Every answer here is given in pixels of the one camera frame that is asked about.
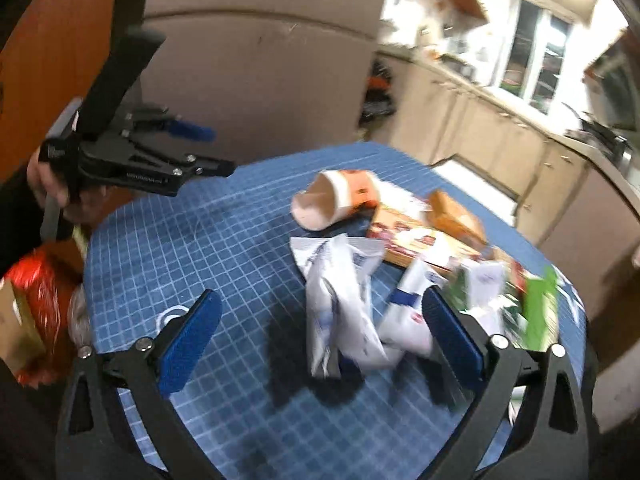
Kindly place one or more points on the red plastic bag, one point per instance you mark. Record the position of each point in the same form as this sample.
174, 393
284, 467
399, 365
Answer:
40, 285

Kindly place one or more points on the green and white box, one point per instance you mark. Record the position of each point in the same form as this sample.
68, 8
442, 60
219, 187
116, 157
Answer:
540, 310

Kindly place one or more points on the black and orange bag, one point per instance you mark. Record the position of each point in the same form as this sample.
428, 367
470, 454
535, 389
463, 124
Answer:
377, 95

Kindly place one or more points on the person's left hand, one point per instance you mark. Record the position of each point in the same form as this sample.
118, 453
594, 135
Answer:
52, 182

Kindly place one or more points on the metal range hood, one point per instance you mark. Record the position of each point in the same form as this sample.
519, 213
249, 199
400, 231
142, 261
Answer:
617, 85

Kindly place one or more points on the white and blue packet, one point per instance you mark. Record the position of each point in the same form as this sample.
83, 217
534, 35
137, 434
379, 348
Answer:
407, 320

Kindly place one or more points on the brown cardboard box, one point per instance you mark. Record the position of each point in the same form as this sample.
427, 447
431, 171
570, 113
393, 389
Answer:
15, 325

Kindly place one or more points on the orange and white paper cup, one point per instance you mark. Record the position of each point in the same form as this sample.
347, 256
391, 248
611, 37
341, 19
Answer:
340, 195

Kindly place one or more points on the white wrapper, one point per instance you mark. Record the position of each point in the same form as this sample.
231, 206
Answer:
340, 305

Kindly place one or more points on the kitchen window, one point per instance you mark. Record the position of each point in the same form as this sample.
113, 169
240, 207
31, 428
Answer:
535, 55

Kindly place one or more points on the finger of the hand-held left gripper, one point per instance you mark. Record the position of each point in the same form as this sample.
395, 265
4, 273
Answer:
210, 167
192, 132

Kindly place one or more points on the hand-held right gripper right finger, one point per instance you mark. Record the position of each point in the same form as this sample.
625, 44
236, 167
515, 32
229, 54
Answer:
450, 340

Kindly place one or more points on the wooden door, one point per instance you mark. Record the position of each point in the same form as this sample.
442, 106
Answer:
60, 60

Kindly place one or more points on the beige kitchen cabinets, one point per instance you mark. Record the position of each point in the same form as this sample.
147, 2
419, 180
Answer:
500, 130

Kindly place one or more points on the small plain orange box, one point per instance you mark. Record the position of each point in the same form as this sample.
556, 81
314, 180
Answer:
457, 217

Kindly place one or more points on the black cooking pot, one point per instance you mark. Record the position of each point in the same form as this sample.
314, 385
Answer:
602, 132

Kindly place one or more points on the blue grid-pattern stool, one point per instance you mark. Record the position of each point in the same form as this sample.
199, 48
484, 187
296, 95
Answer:
200, 240

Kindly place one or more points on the printed orange box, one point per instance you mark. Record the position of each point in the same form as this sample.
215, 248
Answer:
405, 240

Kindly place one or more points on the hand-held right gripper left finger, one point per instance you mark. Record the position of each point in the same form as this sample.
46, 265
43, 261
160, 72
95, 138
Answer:
190, 342

